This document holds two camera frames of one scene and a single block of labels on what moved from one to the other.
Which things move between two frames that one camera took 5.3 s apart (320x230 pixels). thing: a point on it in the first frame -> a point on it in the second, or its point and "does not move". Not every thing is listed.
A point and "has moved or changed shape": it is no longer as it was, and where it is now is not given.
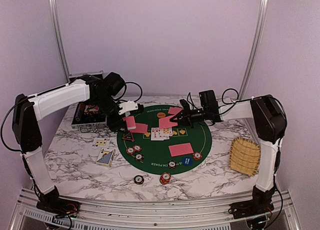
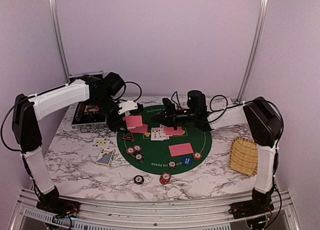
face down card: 165,122 has moved or changed shape
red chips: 131,150 does not move
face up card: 101,142 does not move
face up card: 165,133 does not move
